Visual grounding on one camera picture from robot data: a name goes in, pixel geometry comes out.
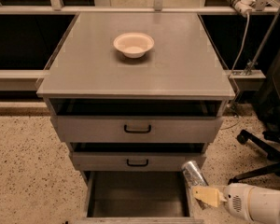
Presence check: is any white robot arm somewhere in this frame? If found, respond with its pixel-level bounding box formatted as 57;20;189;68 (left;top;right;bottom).
192;183;280;224

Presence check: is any grey drawer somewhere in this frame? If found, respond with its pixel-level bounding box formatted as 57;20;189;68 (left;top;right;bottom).
74;171;204;224
70;143;207;172
51;98;223;143

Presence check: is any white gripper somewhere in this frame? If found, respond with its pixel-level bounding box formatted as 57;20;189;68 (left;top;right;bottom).
192;183;254;221

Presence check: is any top grey drawer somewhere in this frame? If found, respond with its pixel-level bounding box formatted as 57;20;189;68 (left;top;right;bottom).
51;98;223;143

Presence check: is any grey drawer cabinet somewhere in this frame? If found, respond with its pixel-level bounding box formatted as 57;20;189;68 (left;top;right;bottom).
35;10;237;224

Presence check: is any middle grey drawer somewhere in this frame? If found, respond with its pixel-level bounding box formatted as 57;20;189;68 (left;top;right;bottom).
70;143;207;172

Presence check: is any black top drawer handle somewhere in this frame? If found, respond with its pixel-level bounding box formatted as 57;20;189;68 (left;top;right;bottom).
123;125;152;134

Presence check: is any white paper bowl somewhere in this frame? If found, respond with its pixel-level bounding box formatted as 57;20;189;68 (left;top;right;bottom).
113;33;155;59

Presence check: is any black office chair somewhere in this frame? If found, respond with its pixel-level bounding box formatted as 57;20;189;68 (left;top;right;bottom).
229;49;280;184

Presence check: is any grey power cable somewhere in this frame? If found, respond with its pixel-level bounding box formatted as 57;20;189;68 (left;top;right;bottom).
230;10;251;77

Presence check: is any white power strip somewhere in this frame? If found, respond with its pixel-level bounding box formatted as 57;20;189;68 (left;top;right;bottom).
227;0;254;17

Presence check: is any bottom grey drawer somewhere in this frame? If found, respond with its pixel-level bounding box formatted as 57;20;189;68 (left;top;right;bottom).
74;171;204;224

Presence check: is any black middle drawer handle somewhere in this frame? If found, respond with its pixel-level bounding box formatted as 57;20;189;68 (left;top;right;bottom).
126;159;149;167

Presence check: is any silver blue redbull can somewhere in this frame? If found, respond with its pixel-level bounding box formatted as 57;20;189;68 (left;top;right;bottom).
182;161;208;187

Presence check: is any black drawer handle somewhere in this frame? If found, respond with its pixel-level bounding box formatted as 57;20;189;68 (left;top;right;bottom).
126;159;149;167
123;125;152;134

